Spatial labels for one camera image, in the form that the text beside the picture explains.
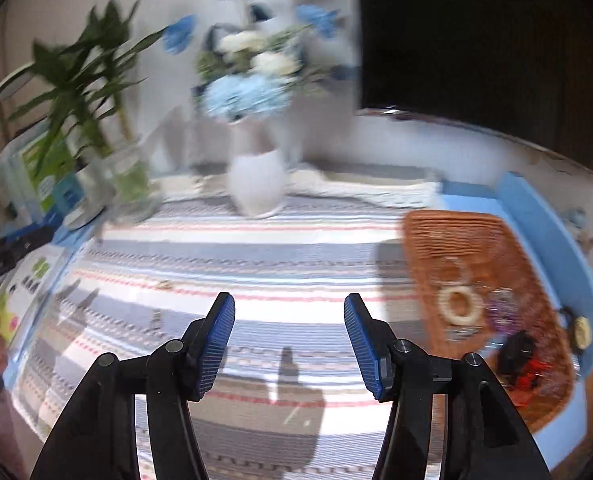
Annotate cream ring bracelet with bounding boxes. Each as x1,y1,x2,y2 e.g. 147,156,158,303
437,284,485,325

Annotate red string bracelet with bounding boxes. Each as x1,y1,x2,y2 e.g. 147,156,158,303
509,357,550,392

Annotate cream round disc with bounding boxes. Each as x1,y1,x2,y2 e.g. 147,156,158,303
571,316,592,350

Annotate white ribbed vase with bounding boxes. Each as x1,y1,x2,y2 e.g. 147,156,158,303
226,115,288,219

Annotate striped woven tablecloth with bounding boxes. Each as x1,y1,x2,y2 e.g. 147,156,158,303
14,195,452,480

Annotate white lace cloth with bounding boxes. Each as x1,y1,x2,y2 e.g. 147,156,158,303
151,167,442,208

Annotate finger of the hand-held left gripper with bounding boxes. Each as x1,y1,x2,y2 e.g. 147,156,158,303
6,226,57,262

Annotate black monitor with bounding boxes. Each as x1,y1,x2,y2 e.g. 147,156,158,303
354,0,593,181

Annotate brown wicker basket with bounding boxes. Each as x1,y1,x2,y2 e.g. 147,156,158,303
401,210,577,435

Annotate clear glass vase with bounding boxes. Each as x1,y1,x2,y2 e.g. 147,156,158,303
74,142,162,226

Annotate row of books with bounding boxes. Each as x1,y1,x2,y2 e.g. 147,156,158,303
0,125,84,226

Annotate purple coil hair tie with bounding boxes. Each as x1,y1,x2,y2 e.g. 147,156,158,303
484,287,521,333

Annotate blue chair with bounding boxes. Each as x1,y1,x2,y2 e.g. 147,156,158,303
441,171,593,466

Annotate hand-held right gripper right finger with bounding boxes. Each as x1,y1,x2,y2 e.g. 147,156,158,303
343,294,550,480

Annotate blue and white flowers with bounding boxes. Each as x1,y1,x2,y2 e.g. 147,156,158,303
164,0,360,123

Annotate black wristwatch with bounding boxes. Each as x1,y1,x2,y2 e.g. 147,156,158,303
497,331,537,378

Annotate white booklet with green print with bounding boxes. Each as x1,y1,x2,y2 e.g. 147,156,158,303
0,252,70,356

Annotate green bamboo plant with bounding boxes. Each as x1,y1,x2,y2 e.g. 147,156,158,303
9,0,170,161

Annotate white desk lamp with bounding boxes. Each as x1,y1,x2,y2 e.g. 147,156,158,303
0,60,102,231

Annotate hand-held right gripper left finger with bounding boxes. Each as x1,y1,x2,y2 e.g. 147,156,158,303
29,291,236,480

